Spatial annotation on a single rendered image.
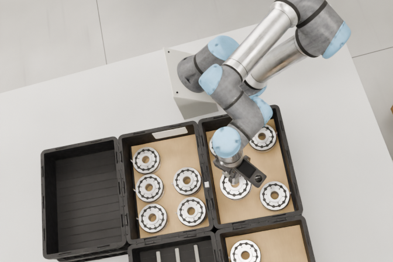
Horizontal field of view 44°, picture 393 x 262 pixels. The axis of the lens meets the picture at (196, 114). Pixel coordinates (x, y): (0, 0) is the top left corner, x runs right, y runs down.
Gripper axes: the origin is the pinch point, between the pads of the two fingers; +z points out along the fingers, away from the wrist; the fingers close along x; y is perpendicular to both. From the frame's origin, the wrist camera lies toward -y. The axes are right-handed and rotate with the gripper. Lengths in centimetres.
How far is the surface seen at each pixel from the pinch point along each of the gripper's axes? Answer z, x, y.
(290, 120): 29.6, -34.5, 3.1
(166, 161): 16.3, 8.9, 29.9
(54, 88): 29, 10, 98
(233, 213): 16.3, 10.1, -2.1
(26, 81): 99, 11, 166
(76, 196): 16, 39, 50
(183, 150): 16.4, 1.6, 27.0
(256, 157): 16.5, -11.6, 3.1
